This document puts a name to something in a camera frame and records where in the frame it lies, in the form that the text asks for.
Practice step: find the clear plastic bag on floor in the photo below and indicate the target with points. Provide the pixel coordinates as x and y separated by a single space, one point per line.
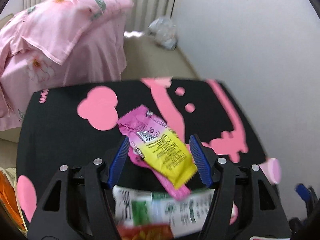
164 31

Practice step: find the pink floral duvet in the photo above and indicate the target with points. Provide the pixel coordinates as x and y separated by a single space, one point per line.
59 43

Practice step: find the green white carton wrapper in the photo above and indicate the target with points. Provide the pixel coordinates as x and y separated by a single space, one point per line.
138 208

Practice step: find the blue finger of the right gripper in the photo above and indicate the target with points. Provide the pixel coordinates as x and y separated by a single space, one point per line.
303 192

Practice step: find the red snack packet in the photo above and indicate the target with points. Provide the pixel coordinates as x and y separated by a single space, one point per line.
146 232

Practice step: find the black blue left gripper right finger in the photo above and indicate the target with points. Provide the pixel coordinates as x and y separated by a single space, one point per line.
266 216

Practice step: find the pink small bottle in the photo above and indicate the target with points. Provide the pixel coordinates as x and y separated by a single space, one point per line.
272 170

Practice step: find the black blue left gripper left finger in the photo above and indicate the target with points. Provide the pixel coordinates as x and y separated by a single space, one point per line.
50 220

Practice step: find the black pink table cloth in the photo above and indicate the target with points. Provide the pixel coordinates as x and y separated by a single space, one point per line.
74 125

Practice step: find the pink yellow snack wrapper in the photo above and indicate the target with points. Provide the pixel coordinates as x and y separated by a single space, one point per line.
155 146

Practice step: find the orange snack bag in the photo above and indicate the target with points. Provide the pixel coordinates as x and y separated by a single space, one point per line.
9 198

